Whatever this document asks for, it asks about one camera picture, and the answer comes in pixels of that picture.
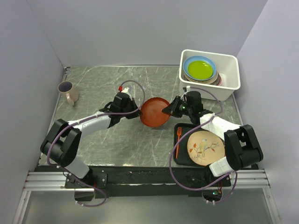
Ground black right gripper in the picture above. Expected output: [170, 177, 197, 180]
[163, 96, 193, 118]

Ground red scalloped plate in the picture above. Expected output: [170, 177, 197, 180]
[140, 97, 170, 127]

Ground lime green plate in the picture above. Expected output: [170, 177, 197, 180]
[187, 61, 214, 80]

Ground blue plate with bamboo mat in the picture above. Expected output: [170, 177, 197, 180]
[183, 56, 217, 81]

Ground cream plate with branch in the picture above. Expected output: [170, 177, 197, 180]
[184, 72, 219, 85]

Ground pink plate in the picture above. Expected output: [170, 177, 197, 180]
[218, 75, 222, 86]

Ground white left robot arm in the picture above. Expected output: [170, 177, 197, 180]
[40, 91, 141, 188]

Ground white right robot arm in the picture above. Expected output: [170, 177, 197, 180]
[162, 91, 263, 186]

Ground white plastic bin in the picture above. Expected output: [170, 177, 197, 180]
[178, 49, 241, 101]

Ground orange plastic fork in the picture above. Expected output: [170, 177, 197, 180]
[175, 127, 182, 159]

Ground beige bird plate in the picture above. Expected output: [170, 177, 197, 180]
[187, 131, 225, 166]

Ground black tray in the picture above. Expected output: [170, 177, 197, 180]
[173, 128, 204, 167]

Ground pink mug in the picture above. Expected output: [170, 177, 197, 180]
[57, 81, 79, 106]

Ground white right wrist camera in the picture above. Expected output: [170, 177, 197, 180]
[183, 85, 191, 94]

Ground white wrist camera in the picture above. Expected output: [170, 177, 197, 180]
[119, 86, 132, 97]
[183, 85, 191, 94]

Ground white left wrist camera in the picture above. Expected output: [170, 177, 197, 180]
[119, 86, 132, 97]

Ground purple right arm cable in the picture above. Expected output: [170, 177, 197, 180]
[168, 86, 238, 204]

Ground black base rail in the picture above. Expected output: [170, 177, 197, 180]
[63, 163, 232, 199]

